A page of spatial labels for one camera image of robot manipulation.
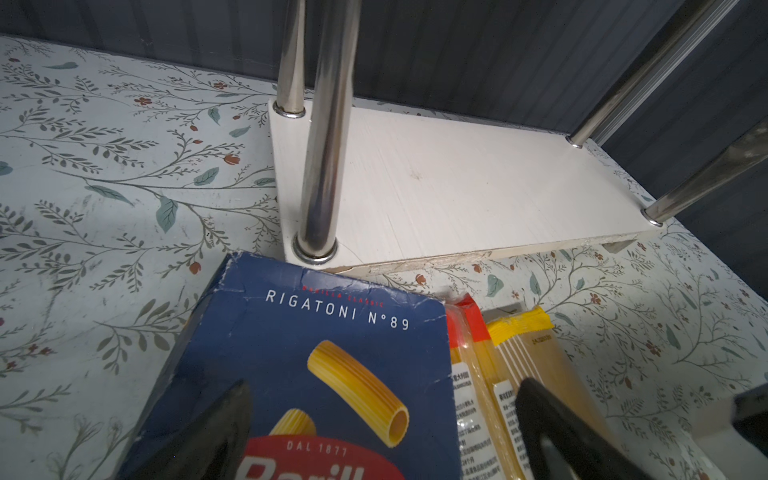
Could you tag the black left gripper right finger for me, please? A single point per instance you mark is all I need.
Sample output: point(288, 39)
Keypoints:
point(560, 445)

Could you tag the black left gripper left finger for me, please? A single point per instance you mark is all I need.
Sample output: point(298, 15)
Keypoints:
point(210, 447)

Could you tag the yellow Pastatime spaghetti bag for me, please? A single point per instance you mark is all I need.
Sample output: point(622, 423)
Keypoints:
point(510, 349)

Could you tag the blue rigatoni pasta box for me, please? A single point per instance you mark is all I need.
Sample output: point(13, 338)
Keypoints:
point(348, 379)

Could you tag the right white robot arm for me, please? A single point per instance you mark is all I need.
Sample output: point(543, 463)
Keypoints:
point(733, 434)

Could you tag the white two-tier shelf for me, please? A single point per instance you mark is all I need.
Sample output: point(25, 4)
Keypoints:
point(364, 191)

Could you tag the red spaghetti bag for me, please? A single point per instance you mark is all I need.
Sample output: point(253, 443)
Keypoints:
point(483, 396)

